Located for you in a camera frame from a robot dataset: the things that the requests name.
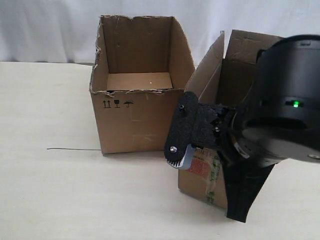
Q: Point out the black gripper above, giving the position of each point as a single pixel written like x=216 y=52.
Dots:
x=198 y=125

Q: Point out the narrow cardboard box with flaps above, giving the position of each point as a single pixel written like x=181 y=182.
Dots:
x=223 y=76

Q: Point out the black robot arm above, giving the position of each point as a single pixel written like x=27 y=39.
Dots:
x=278 y=119

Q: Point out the large open cardboard box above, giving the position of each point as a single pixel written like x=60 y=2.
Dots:
x=142 y=66

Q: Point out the white backdrop curtain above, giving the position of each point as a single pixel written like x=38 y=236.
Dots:
x=64 y=31

